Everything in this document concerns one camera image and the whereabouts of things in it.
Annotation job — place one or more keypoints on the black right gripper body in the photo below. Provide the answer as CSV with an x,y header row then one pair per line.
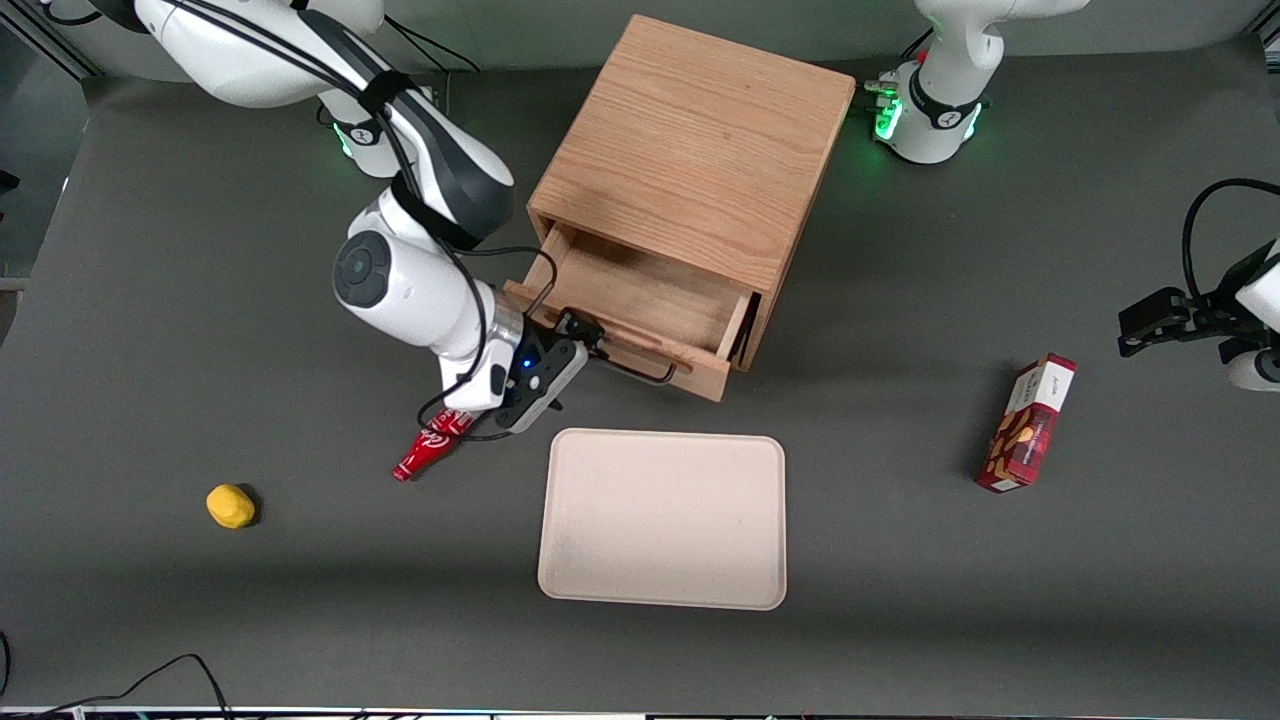
x,y
541,352

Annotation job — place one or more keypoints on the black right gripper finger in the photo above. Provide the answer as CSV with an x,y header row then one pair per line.
x,y
570,326
594,338

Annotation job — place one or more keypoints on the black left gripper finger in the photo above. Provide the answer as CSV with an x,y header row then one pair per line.
x,y
1152,312
1133,346

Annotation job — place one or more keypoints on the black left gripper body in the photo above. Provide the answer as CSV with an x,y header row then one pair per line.
x,y
1203,309

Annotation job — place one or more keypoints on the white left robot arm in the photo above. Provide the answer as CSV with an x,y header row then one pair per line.
x,y
935,125

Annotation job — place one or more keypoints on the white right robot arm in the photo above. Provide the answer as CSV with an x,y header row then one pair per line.
x,y
400,290

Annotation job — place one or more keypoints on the wooden drawer cabinet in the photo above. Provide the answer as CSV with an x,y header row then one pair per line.
x,y
700,140

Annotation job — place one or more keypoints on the red cookie box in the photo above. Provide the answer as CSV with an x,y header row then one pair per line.
x,y
1028,430

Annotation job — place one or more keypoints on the red cola bottle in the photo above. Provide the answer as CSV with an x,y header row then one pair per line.
x,y
420,460

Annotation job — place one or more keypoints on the beige plastic tray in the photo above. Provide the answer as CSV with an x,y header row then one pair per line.
x,y
662,520

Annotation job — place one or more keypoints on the yellow lemon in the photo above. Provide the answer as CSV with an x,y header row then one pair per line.
x,y
230,506

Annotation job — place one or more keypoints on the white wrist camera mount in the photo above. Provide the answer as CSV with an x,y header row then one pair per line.
x,y
470,385

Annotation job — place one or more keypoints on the aluminium frame rail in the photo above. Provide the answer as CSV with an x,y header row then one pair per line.
x,y
45,38

